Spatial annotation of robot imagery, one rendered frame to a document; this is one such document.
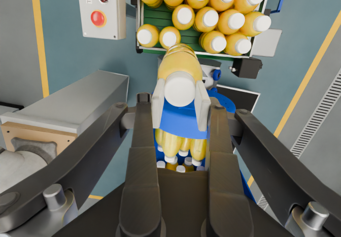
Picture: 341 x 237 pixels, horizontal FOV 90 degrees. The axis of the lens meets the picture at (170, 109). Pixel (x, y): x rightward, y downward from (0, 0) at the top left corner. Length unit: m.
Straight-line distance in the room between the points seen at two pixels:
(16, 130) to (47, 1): 1.26
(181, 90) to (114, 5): 0.39
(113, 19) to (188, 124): 0.35
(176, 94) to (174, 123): 0.26
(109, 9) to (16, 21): 1.62
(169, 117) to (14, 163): 0.60
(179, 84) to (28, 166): 0.74
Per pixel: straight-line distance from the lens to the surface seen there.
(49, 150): 0.92
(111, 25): 0.56
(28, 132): 0.93
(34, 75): 2.16
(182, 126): 0.46
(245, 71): 0.69
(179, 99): 0.21
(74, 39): 1.85
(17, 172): 0.84
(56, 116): 0.98
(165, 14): 0.73
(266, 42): 0.86
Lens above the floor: 1.63
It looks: 65 degrees down
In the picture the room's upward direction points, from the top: 177 degrees counter-clockwise
